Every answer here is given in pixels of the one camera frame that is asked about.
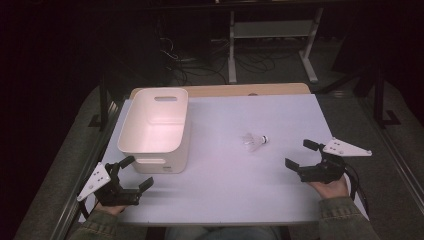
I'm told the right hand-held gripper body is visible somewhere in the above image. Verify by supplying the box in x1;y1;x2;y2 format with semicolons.
297;137;373;185

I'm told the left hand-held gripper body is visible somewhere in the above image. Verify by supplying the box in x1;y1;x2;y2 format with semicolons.
76;162;141;207

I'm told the white plastic storage bin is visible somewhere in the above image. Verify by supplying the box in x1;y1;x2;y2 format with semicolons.
117;87;192;175

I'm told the small clear plastic object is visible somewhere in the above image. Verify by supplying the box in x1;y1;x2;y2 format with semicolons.
241;132;270;153

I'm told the person's left hand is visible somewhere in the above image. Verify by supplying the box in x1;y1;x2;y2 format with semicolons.
94;201;127;216

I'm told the person's right hand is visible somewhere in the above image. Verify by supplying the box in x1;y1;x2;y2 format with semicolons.
308;175;350;200

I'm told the black metal stand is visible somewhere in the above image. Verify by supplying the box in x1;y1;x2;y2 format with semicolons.
88;78;112;132
372;64;403;129

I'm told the white work board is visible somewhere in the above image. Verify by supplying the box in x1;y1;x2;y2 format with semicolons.
78;94;370;228

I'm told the wooden table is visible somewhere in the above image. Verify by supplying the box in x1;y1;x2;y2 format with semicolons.
129;82;312;99

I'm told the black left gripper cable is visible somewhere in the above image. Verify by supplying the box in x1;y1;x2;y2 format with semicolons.
78;199;92;221

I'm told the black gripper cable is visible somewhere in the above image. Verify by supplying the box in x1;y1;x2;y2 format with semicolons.
78;199;92;221
344;164;370;214

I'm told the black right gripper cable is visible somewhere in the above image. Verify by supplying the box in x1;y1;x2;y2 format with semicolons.
344;164;370;214

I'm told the aluminium rail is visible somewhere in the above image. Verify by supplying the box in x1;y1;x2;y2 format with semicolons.
359;99;424;214
49;99;124;240

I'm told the tangle of floor cables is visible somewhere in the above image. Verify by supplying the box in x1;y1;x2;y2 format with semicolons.
156;34;301;86

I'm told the white metal stand frame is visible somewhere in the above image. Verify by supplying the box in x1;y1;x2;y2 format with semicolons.
228;8;324;84

